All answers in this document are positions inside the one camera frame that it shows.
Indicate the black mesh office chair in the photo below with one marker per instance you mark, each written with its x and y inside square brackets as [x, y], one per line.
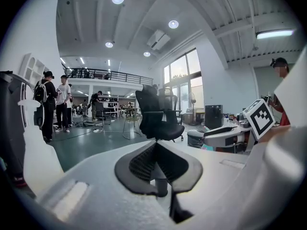
[171, 104]

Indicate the black mezzanine railing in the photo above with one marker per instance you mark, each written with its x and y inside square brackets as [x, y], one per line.
[112, 76]

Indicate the black cabinet box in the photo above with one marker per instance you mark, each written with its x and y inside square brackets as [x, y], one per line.
[214, 116]

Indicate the standing fan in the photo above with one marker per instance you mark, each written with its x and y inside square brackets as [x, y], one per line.
[192, 104]

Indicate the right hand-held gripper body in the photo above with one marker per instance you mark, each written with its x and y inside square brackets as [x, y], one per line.
[260, 118]

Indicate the white cup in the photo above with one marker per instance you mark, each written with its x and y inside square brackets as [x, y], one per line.
[283, 166]

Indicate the black visitor chair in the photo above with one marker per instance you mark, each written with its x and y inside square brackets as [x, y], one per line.
[103, 111]

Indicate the large window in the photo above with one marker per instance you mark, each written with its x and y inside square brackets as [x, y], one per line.
[184, 75]

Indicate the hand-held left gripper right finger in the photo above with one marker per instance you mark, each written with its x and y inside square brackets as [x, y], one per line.
[206, 174]

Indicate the white wall shelf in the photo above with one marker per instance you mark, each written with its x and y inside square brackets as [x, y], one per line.
[32, 68]

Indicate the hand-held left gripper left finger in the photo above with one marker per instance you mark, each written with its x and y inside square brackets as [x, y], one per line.
[100, 190]

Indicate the dark grey appliance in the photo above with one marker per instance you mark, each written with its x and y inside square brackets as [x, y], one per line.
[10, 118]

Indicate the ceiling tube light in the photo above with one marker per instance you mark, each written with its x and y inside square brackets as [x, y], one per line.
[274, 33]

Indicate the ceiling air conditioner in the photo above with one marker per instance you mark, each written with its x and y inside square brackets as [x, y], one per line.
[158, 40]

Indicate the person's right forearm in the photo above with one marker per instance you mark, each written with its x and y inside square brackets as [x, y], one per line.
[273, 133]

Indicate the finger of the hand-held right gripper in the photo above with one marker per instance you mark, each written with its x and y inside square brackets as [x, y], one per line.
[216, 139]

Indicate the black backpack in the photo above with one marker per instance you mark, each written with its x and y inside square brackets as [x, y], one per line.
[39, 92]

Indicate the white storage rack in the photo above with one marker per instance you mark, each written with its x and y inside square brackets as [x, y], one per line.
[110, 104]

